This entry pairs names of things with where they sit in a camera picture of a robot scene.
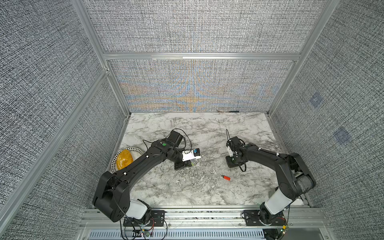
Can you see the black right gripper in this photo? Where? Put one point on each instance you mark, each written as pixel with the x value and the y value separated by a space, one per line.
pixel 229 164

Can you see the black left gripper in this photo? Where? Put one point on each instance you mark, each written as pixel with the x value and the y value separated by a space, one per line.
pixel 183 164

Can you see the red usb drive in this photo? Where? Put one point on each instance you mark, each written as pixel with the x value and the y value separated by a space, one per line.
pixel 226 177

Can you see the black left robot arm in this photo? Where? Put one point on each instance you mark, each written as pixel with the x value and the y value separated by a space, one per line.
pixel 112 196

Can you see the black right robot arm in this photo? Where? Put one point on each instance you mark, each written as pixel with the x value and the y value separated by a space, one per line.
pixel 293 175

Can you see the striped white bowl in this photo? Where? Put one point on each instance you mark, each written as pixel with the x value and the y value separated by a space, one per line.
pixel 136 153

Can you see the yellow sponge in bowl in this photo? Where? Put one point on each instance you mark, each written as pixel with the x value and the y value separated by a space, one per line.
pixel 124 159

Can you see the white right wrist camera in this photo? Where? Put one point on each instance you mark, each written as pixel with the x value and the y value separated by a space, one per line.
pixel 230 152

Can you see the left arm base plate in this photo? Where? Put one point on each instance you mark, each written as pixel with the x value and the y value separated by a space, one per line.
pixel 156 219

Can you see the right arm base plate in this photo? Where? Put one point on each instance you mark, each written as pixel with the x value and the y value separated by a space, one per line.
pixel 255 217

